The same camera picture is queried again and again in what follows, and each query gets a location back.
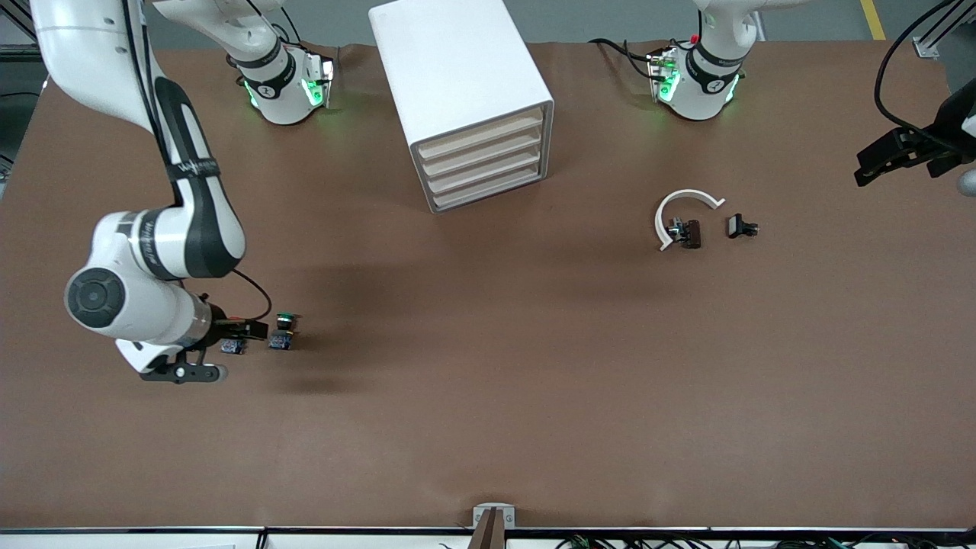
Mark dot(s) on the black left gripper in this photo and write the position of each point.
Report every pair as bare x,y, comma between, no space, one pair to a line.
948,123

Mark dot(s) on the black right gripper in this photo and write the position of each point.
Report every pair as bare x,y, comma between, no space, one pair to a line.
218,317

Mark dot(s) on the green push button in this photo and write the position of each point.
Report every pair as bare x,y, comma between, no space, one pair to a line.
282,335

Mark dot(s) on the cream drawer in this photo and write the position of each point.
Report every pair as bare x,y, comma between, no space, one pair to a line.
480,188
465,174
480,152
480,134

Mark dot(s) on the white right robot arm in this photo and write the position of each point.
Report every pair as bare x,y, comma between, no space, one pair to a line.
191,236

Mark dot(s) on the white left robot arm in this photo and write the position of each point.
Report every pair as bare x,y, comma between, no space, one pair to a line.
698,95

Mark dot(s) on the red push button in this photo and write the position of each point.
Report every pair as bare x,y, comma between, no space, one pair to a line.
233,348

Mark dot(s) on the white drawer cabinet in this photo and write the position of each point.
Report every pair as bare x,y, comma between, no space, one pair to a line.
450,69

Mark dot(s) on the small black part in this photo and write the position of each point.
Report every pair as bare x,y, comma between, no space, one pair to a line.
736,226

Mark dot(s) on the white curved arc piece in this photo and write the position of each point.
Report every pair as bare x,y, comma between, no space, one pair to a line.
686,193

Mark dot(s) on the dark brown clamp part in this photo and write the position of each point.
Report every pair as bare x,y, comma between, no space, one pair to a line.
691,233

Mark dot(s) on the brown table cover sheet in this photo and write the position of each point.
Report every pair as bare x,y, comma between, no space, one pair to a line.
488,381

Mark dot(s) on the aluminium frame profile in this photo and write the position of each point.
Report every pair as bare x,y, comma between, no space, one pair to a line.
15,19
926,47

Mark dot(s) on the table edge rail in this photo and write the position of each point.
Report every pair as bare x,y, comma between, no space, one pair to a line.
152,531

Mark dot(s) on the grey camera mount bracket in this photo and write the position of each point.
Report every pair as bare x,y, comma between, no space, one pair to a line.
480,511

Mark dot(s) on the dark camera pole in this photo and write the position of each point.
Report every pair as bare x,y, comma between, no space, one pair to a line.
488,534

